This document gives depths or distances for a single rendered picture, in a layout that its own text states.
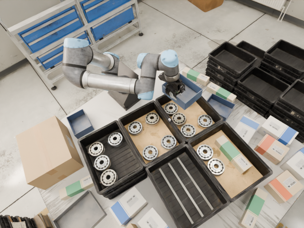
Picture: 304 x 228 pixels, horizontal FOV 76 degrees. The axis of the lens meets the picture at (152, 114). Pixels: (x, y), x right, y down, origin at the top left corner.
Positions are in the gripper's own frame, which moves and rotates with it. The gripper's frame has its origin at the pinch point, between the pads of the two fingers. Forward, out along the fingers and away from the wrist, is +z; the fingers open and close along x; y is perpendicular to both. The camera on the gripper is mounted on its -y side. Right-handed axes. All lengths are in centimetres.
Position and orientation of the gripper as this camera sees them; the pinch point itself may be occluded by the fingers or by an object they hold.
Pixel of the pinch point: (173, 95)
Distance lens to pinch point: 117.1
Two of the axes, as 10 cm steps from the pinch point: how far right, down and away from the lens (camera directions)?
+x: 7.5, -6.4, 1.7
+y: 6.3, 6.3, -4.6
